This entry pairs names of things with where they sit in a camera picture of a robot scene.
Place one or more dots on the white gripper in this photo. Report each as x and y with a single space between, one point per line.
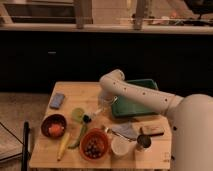
105 100

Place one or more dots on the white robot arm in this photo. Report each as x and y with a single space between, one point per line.
191 119

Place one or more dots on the green plastic tray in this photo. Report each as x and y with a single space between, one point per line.
123 107

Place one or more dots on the black knob object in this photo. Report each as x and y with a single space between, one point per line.
87 119

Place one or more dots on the metal spoon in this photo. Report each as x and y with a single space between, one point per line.
109 130

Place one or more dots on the green lime slice toy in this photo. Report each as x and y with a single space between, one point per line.
77 114

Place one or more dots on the grey cloth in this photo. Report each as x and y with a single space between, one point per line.
125 130

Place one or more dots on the wooden table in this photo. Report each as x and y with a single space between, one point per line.
85 95

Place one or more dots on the orange bowl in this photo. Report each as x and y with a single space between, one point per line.
98 134

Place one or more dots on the dark grapes in bowl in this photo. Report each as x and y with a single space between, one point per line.
94 148

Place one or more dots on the white cup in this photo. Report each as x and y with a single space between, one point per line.
120 147

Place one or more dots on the blue sponge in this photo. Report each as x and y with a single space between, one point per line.
56 101

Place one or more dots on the dark red bowl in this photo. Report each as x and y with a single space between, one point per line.
49 121

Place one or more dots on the orange fruit in bowl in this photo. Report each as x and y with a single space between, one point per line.
56 130

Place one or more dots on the yellow banana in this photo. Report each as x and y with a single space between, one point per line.
63 146

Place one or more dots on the black pole stand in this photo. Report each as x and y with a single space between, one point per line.
25 152

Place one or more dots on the wooden brush black handle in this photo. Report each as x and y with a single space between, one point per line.
152 130

